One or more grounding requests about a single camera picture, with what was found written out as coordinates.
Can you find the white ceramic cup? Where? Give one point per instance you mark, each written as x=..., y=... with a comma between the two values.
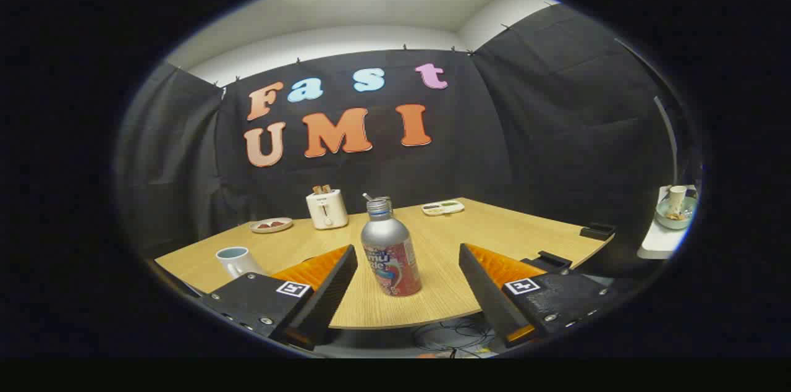
x=238, y=261

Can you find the pale green bowl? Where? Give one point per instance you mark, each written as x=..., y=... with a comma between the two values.
x=670, y=222

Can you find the black table clamp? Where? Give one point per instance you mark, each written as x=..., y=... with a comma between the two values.
x=598, y=231
x=553, y=261

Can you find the white paper cup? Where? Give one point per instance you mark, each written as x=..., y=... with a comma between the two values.
x=677, y=197

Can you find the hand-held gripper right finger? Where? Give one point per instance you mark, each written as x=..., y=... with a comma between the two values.
x=485, y=290

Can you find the white side table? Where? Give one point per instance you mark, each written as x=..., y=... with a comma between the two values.
x=658, y=247

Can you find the small round plate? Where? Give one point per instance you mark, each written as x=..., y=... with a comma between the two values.
x=272, y=228

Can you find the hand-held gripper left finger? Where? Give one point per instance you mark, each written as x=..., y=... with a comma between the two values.
x=330, y=293

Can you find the white toaster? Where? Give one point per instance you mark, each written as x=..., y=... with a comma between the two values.
x=327, y=209

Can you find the wooden table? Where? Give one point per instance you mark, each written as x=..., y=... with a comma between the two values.
x=432, y=243

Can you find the white divided tray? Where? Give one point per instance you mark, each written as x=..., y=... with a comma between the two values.
x=442, y=208

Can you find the silver juice bottle pink label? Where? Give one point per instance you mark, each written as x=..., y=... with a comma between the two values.
x=386, y=237

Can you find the black backdrop cloth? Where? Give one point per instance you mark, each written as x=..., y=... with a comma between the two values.
x=507, y=132

